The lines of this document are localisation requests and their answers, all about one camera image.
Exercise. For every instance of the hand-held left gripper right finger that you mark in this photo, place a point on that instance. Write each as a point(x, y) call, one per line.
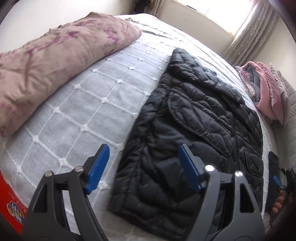
point(188, 165)

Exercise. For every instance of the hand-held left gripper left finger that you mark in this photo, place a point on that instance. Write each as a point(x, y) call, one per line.
point(98, 168)

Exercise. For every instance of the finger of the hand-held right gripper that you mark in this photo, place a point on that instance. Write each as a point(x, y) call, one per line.
point(277, 181)

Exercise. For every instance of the black quilted jacket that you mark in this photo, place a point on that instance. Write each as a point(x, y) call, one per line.
point(185, 115)

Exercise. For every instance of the person's right hand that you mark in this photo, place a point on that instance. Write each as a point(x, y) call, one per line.
point(281, 200)

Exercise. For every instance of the dark cloth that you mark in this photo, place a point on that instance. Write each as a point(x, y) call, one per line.
point(272, 166)

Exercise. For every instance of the grey checked bedspread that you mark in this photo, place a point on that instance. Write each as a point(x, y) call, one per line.
point(92, 92)

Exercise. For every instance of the pink folded blanket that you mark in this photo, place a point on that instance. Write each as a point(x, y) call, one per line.
point(268, 95)

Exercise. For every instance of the red cardboard box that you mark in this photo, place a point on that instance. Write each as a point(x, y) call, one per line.
point(9, 201)

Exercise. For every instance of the plaid cloth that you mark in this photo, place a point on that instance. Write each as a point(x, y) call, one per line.
point(248, 89)

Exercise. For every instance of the pink floral quilt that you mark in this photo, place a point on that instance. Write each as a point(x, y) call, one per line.
point(53, 64)

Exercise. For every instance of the grey curtain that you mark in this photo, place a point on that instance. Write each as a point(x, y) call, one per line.
point(252, 39)

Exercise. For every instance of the window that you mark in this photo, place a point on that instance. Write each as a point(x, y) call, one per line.
point(208, 14)

